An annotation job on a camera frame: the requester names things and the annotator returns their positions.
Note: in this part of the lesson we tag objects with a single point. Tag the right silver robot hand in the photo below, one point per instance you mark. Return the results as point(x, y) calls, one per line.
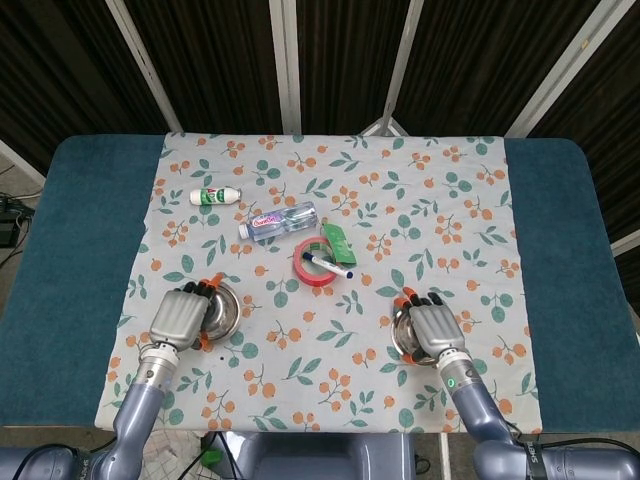
point(437, 327)

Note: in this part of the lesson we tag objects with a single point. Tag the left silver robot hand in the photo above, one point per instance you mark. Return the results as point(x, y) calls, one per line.
point(177, 317)

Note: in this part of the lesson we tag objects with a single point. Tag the metal bowl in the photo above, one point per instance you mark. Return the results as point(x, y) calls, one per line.
point(405, 335)
point(225, 312)

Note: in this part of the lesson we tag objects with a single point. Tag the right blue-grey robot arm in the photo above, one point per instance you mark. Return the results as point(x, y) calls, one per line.
point(480, 415)

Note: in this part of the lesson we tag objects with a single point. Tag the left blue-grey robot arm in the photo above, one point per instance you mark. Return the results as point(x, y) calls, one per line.
point(140, 415)

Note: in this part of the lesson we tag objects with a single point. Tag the floral white tablecloth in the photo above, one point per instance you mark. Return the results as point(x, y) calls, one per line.
point(320, 350)

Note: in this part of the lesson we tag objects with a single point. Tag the green packet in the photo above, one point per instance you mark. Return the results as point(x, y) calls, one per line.
point(342, 245)

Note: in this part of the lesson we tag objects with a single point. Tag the small white green bottle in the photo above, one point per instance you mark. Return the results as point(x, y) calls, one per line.
point(212, 196)

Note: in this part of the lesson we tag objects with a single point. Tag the white marker blue cap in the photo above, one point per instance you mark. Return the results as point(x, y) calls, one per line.
point(327, 265)

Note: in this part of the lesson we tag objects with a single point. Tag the red tape roll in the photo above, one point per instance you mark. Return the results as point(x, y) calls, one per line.
point(305, 272)

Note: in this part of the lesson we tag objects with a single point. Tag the teal blue table cover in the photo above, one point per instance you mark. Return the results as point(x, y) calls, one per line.
point(75, 225)

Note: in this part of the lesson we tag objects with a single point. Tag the clear plastic water bottle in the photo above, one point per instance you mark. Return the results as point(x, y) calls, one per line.
point(280, 221)

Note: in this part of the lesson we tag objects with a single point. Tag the small green object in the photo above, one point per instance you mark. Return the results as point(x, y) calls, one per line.
point(213, 456)

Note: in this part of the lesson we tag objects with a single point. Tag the blue-grey robot torso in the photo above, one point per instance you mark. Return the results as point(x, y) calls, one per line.
point(320, 457)

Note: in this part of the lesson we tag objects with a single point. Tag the black power strip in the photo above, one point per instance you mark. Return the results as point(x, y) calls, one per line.
point(6, 232)

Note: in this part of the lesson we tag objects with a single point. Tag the white partition frame post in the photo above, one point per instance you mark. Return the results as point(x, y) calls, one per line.
point(20, 162)
point(395, 85)
point(560, 70)
point(145, 65)
point(286, 65)
point(627, 244)

